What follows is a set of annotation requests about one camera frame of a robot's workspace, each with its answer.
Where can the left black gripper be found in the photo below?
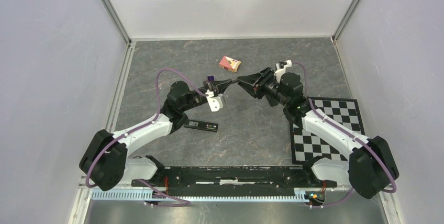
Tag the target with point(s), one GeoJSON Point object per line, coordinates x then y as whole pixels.
{"type": "Point", "coordinates": [216, 86]}

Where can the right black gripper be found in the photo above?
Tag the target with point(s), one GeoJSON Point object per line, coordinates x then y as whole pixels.
{"type": "Point", "coordinates": [256, 90]}

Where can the black remote control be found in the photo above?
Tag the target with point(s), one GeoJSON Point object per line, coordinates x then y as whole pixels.
{"type": "Point", "coordinates": [201, 125]}

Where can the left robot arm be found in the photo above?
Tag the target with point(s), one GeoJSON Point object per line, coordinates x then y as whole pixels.
{"type": "Point", "coordinates": [106, 161]}

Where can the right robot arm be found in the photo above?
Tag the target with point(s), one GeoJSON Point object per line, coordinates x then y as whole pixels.
{"type": "Point", "coordinates": [369, 167]}

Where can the red white small box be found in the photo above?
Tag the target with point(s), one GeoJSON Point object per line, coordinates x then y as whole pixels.
{"type": "Point", "coordinates": [229, 64]}

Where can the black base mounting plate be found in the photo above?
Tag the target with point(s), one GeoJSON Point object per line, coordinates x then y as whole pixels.
{"type": "Point", "coordinates": [235, 180]}

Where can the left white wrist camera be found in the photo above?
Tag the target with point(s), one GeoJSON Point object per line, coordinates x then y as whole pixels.
{"type": "Point", "coordinates": [215, 100]}

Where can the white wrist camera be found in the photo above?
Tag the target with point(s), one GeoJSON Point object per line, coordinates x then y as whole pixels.
{"type": "Point", "coordinates": [282, 66]}
{"type": "Point", "coordinates": [215, 100]}

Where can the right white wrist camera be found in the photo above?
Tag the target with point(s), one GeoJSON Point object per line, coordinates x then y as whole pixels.
{"type": "Point", "coordinates": [282, 66]}

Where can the white slotted cable duct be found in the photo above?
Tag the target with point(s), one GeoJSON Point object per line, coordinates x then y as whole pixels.
{"type": "Point", "coordinates": [149, 195]}

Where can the left aluminium corner post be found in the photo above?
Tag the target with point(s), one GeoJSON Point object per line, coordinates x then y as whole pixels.
{"type": "Point", "coordinates": [117, 21]}

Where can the aluminium corner post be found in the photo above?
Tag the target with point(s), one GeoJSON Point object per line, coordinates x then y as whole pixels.
{"type": "Point", "coordinates": [117, 21]}
{"type": "Point", "coordinates": [344, 21]}

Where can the right aluminium corner post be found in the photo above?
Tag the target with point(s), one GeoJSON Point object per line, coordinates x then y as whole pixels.
{"type": "Point", "coordinates": [344, 21]}

